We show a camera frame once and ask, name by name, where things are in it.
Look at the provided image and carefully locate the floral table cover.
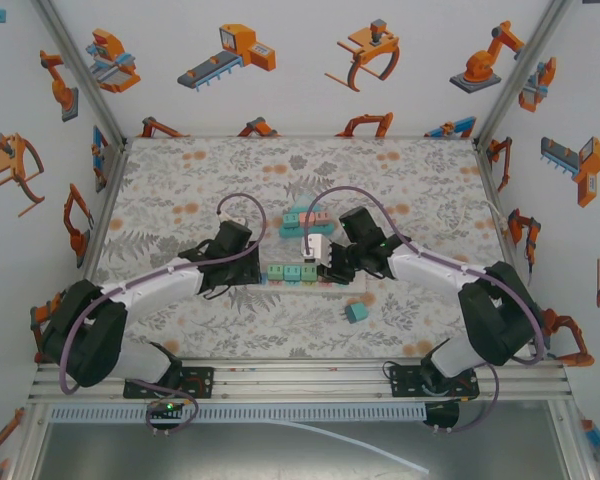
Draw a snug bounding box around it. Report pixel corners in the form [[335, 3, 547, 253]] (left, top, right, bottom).
[[82, 135, 531, 360]]

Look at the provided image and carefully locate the small circuit board green light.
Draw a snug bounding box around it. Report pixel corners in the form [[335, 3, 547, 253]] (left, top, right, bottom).
[[146, 398, 189, 416]]

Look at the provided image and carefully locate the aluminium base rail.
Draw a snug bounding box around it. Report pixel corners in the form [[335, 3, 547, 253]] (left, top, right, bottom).
[[27, 360, 574, 404]]

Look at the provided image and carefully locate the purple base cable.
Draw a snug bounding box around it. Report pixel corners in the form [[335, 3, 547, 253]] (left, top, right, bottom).
[[129, 378, 200, 437], [432, 362, 502, 434]]

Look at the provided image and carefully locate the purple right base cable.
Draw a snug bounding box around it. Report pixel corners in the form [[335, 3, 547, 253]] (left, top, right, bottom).
[[432, 362, 502, 434]]

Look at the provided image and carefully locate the aluminium side rail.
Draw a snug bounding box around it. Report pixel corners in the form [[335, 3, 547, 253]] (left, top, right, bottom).
[[74, 142, 131, 284], [472, 138, 514, 236]]

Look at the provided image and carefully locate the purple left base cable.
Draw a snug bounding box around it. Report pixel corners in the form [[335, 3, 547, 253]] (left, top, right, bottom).
[[129, 378, 200, 437]]

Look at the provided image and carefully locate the teal triangular power socket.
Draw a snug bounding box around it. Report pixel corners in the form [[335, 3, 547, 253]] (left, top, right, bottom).
[[278, 193, 337, 242]]

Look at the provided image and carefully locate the grey metal panel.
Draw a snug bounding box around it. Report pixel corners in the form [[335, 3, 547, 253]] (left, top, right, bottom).
[[29, 419, 576, 480]]

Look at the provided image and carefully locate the white power strip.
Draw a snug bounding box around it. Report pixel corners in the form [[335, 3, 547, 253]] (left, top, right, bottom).
[[258, 269, 370, 297]]

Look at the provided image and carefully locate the white plastic tube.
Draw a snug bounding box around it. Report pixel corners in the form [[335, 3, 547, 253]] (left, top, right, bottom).
[[259, 418, 431, 475]]

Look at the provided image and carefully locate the slotted grey cable duct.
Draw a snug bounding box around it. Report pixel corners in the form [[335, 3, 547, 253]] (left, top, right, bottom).
[[47, 403, 428, 425]]

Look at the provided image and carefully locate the aluminium frame post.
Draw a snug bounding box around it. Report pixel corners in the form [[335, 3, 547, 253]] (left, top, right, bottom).
[[29, 0, 129, 146], [472, 0, 576, 146]]

